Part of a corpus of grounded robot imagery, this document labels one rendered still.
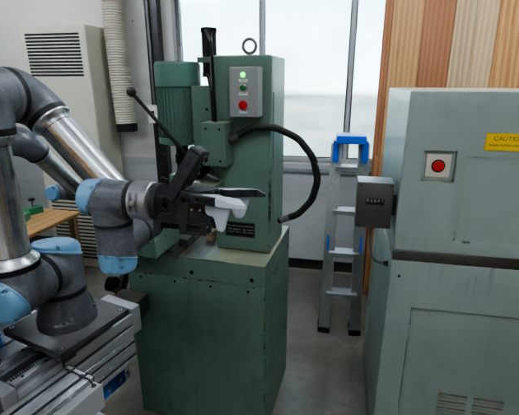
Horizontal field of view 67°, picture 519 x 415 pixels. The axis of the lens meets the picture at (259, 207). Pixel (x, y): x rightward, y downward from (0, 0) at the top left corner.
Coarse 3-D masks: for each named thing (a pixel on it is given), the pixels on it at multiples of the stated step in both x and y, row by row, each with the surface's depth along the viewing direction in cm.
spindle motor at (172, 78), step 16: (160, 64) 143; (176, 64) 142; (192, 64) 145; (160, 80) 145; (176, 80) 143; (192, 80) 146; (160, 96) 148; (176, 96) 145; (160, 112) 150; (176, 112) 147; (192, 112) 150; (160, 128) 153; (176, 128) 149; (192, 128) 151; (192, 144) 152
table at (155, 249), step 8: (176, 232) 151; (160, 240) 139; (168, 240) 145; (176, 240) 152; (144, 248) 138; (152, 248) 137; (160, 248) 140; (168, 248) 146; (144, 256) 139; (152, 256) 138
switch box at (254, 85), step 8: (232, 72) 128; (240, 72) 127; (248, 72) 127; (256, 72) 126; (232, 80) 129; (248, 80) 127; (256, 80) 127; (232, 88) 129; (248, 88) 128; (256, 88) 128; (232, 96) 130; (240, 96) 130; (248, 96) 129; (256, 96) 128; (232, 104) 131; (248, 104) 130; (256, 104) 129; (232, 112) 132; (248, 112) 130; (256, 112) 130
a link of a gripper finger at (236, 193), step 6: (222, 192) 75; (228, 192) 75; (234, 192) 75; (240, 192) 76; (246, 192) 76; (252, 192) 77; (258, 192) 77; (240, 198) 77; (246, 198) 78; (246, 204) 78; (234, 210) 77; (240, 210) 78; (240, 216) 78
